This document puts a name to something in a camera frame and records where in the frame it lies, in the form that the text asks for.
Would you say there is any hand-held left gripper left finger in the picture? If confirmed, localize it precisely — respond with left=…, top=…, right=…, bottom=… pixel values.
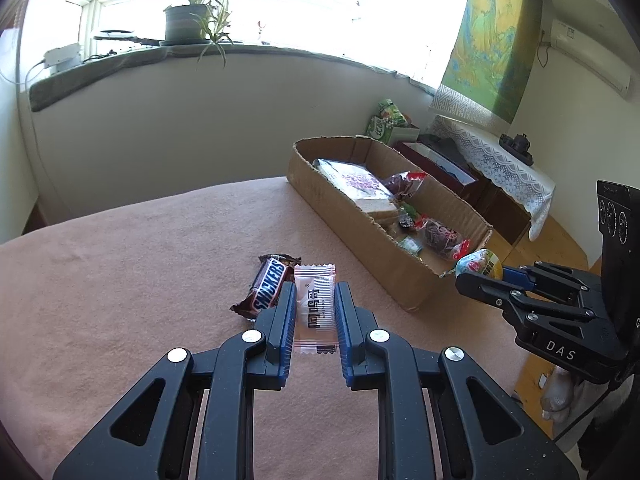
left=52, top=281, right=299, bottom=480

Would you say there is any long cardboard box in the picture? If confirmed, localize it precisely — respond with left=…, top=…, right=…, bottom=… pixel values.
left=285, top=135, right=493, bottom=312

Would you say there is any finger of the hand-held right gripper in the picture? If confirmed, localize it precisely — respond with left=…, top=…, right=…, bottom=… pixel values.
left=500, top=261, right=603, bottom=306
left=456, top=272, right=598, bottom=331

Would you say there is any clear packet of red dates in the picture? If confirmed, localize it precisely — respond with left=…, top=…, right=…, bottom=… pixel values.
left=382, top=170, right=428, bottom=203
left=422, top=217, right=461, bottom=261

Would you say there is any beige soft object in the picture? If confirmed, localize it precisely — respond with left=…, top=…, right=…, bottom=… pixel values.
left=539, top=365, right=576, bottom=423

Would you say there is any green landscape wall painting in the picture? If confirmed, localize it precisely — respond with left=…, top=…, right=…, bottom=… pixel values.
left=440, top=0, right=543, bottom=125

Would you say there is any clear white snack packet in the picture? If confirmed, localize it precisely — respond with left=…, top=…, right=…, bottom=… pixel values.
left=293, top=262, right=337, bottom=356

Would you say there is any white cable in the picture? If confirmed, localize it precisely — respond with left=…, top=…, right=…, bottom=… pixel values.
left=0, top=57, right=48, bottom=86

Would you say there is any potted spider plant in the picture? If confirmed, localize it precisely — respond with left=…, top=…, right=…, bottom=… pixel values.
left=140, top=0, right=246, bottom=68

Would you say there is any white air conditioner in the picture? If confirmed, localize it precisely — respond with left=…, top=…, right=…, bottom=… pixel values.
left=527, top=0, right=632, bottom=98

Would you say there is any bagged sliced white bread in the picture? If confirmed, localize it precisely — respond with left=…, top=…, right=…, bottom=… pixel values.
left=312, top=158, right=401, bottom=226

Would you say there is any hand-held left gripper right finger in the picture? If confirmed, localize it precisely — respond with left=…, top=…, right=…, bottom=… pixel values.
left=335, top=282, right=576, bottom=480

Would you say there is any black camera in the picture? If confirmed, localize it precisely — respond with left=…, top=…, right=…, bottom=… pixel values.
left=500, top=132, right=533, bottom=166

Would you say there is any white electronic device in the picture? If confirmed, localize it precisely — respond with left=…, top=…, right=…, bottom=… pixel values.
left=42, top=42, right=83, bottom=72

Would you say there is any yellow snack packet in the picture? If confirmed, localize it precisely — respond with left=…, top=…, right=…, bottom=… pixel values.
left=397, top=202, right=426, bottom=231

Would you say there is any white and green box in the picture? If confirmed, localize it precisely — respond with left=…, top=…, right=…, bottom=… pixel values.
left=367, top=115, right=421, bottom=146

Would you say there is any colourful egg shaped candy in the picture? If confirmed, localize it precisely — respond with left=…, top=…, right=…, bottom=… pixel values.
left=456, top=250, right=503, bottom=281

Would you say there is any brown chocolate bar blue label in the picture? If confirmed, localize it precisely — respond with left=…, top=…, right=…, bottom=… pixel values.
left=230, top=254, right=303, bottom=322

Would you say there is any side table with lace cloth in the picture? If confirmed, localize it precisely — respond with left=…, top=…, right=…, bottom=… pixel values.
left=430, top=84, right=557, bottom=241

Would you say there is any wooden cabinet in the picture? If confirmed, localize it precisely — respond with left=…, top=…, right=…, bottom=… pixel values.
left=470, top=170, right=531, bottom=246

